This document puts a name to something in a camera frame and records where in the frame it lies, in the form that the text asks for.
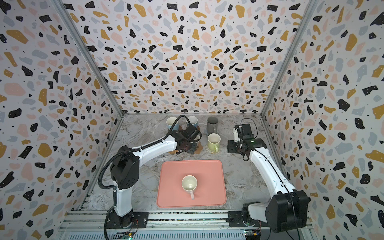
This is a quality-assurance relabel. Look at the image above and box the cork paw coaster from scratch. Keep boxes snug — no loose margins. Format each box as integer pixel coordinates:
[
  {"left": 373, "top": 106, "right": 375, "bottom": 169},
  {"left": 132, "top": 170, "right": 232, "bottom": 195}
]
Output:
[{"left": 194, "top": 142, "right": 203, "bottom": 155}]

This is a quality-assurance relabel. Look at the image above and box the green handled cream mug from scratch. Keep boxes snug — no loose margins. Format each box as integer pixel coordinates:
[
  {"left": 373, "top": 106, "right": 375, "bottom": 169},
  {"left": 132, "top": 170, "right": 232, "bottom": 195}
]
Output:
[{"left": 207, "top": 134, "right": 221, "bottom": 145}]

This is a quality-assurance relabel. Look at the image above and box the pink silicone tray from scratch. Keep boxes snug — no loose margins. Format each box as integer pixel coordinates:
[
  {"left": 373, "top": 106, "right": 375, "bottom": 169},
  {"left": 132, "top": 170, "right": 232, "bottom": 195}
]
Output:
[{"left": 157, "top": 160, "right": 227, "bottom": 208}]

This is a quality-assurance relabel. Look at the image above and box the multicolour woven coaster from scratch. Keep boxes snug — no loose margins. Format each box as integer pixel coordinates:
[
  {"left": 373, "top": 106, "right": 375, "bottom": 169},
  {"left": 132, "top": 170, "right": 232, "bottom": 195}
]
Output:
[{"left": 205, "top": 144, "right": 221, "bottom": 154}]

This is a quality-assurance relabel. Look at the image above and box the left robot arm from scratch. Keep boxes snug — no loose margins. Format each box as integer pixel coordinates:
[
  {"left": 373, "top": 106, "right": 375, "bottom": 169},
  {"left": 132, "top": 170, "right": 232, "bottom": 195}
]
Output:
[{"left": 107, "top": 125, "right": 202, "bottom": 228}]

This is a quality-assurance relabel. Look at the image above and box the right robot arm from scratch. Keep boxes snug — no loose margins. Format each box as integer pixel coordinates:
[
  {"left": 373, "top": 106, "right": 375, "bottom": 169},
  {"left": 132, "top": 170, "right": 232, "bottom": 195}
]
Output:
[{"left": 227, "top": 139, "right": 310, "bottom": 233}]

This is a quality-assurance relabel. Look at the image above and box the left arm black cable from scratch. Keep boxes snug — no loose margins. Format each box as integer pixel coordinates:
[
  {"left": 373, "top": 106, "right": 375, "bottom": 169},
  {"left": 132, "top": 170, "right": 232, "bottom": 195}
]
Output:
[{"left": 98, "top": 114, "right": 193, "bottom": 190}]

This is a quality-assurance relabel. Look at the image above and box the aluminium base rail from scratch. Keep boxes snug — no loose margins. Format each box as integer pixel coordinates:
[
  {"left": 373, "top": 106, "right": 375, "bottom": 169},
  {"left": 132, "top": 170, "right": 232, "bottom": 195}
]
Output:
[{"left": 56, "top": 209, "right": 319, "bottom": 240}]

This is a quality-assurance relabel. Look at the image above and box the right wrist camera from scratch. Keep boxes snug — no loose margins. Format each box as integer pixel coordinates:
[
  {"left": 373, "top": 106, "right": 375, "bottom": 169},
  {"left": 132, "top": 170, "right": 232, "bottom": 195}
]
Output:
[{"left": 234, "top": 124, "right": 255, "bottom": 142}]

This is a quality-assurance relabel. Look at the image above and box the light blue patterned mug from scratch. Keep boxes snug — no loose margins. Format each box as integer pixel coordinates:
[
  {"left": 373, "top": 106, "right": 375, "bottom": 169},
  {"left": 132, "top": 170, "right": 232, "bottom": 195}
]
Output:
[{"left": 187, "top": 116, "right": 199, "bottom": 128}]

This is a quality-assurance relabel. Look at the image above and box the pink handled cream mug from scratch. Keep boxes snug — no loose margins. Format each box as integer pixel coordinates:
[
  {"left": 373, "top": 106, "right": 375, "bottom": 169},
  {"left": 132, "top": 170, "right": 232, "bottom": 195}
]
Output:
[{"left": 181, "top": 175, "right": 198, "bottom": 200}]

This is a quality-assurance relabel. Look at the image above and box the grey mug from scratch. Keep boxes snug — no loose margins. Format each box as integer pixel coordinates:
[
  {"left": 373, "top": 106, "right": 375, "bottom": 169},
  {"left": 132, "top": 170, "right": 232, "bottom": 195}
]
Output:
[{"left": 207, "top": 117, "right": 219, "bottom": 135}]

